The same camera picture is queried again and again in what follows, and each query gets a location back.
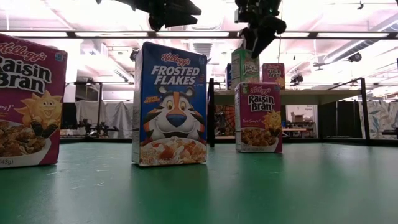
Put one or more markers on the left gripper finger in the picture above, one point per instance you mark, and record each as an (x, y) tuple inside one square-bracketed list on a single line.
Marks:
[(183, 8), (180, 20)]

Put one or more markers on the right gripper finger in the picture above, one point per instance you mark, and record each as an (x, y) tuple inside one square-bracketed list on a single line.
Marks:
[(269, 31), (247, 35)]

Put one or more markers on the Apple Jacks cereal box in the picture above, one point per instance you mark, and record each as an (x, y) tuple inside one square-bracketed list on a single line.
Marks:
[(242, 71)]

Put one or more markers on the Raisin Bran cereal box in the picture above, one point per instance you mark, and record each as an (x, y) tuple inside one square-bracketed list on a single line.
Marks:
[(31, 93), (273, 74), (258, 118)]

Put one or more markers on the Frosted Flakes cereal box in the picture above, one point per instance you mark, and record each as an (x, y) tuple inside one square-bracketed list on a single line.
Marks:
[(174, 109), (228, 77)]

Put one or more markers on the black background robot arm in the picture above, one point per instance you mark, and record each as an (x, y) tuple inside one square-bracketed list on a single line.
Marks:
[(102, 128)]

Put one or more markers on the black overhead light bar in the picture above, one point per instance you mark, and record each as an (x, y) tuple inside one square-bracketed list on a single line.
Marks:
[(71, 34)]

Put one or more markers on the red mandala tapestry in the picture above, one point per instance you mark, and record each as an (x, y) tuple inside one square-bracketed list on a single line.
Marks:
[(228, 116)]

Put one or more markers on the cardboard box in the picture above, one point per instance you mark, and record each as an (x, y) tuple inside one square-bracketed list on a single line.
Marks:
[(298, 118)]

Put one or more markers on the black metal rack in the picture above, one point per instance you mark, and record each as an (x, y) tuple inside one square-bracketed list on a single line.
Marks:
[(99, 93)]

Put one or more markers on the wooden workbench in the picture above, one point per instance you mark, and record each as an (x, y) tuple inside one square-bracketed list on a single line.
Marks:
[(298, 129)]

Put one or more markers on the white drape cloth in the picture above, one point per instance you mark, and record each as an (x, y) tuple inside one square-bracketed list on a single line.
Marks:
[(118, 115)]

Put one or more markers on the black partition panel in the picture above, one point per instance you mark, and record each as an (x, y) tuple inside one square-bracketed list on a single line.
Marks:
[(345, 119)]

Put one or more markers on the black monitor screen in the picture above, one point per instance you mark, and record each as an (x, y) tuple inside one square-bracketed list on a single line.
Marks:
[(68, 115)]

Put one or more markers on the floral patterned curtain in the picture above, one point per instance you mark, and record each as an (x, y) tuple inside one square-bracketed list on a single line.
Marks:
[(382, 118)]

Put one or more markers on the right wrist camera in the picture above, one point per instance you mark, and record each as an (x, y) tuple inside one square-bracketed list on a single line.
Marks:
[(241, 15)]

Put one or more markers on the wooden shelf with black frame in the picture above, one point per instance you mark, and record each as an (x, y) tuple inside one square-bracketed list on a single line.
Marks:
[(311, 97)]

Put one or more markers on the black table frame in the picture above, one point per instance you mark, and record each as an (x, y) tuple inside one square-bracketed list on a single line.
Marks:
[(311, 141)]

